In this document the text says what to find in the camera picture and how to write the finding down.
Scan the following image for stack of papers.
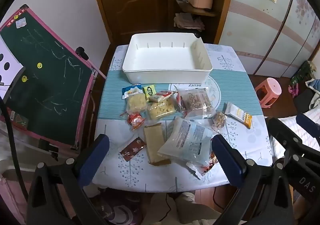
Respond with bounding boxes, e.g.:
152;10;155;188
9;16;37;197
174;12;206;32

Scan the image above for black clamp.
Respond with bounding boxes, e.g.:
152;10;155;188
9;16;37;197
76;47;89;60

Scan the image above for green bag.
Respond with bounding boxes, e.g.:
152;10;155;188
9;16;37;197
290;61;316;85

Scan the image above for white blue bag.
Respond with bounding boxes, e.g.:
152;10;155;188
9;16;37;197
305;79;320;110

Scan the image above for wooden corner shelf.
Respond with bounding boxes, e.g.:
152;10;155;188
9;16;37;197
170;0;237;44

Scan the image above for small blue white packet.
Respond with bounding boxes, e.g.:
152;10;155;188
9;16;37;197
122;84;142;100

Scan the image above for black cable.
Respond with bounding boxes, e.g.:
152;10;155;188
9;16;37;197
0;95;29;202

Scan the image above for pink toy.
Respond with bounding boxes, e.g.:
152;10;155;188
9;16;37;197
287;84;300;98

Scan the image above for clear packet yellow puffs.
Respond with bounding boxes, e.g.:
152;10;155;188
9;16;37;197
147;99;177;121
125;93;148;113

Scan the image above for white plastic bin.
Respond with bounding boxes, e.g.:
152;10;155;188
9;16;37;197
122;32;213;84

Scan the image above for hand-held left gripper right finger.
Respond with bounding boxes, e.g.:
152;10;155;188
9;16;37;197
211;134;294;225

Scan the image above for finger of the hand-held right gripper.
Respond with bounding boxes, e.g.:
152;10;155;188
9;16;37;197
296;113;320;138
265;117;303;150

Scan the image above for red white packet dark filling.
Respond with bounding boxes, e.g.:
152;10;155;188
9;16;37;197
186;151;220;180

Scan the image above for brown wooden door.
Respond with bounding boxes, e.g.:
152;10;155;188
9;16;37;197
89;0;173;45

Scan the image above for small green yellow packet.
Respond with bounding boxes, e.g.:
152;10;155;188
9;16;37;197
142;85;157;98

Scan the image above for pink framed green chalkboard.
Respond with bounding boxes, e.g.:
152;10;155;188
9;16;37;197
0;4;107;150

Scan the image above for pink plastic stool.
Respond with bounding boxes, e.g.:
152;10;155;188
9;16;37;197
255;77;282;108

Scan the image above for large clear pale blue packet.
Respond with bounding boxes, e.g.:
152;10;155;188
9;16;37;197
157;116;213;165

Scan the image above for dark red floral packet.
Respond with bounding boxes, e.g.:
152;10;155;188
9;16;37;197
119;137;147;162

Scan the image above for clear bread packet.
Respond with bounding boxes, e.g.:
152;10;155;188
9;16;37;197
174;84;217;119

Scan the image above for pale wardrobe pink stripes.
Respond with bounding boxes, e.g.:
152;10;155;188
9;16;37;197
219;0;320;78

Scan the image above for person's leg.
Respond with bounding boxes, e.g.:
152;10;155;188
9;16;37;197
150;190;225;225

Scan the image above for small clear nut packet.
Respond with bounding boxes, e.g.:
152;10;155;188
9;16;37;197
212;111;228;132

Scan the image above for white orange striped packet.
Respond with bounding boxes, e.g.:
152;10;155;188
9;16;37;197
223;102;253;129

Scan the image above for white sheet black dots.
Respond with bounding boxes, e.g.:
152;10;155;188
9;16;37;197
0;39;25;99

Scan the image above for tan wafer packet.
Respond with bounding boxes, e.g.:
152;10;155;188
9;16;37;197
143;123;172;166

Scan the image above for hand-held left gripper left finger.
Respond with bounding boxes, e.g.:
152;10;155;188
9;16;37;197
26;134;110;225

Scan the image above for small red orange packet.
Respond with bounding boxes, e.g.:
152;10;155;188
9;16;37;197
126;112;146;131

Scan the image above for red white cracker packet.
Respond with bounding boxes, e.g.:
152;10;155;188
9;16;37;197
148;90;178;103

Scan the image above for white checked cloth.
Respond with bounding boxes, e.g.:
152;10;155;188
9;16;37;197
271;109;320;158

